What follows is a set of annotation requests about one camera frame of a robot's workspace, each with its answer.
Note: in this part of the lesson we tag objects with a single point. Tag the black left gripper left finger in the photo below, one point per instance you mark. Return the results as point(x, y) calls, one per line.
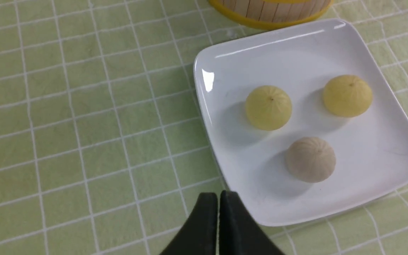
point(198, 234)

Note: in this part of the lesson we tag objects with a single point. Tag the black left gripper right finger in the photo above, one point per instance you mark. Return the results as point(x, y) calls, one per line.
point(239, 234)

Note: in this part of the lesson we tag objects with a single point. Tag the white steamed bun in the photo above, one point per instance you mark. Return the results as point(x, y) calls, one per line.
point(310, 159)

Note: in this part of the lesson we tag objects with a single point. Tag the yellow steamed bun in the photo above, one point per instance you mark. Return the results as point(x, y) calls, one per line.
point(268, 108)
point(347, 96)

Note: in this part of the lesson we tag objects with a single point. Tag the white square plate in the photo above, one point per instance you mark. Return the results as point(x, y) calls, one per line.
point(371, 149)

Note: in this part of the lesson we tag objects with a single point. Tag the green checkered tablecloth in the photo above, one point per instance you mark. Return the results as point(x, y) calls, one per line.
point(102, 147)

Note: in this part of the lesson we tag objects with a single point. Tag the bamboo steamer basket yellow rim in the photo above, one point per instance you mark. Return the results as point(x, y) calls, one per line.
point(271, 14)

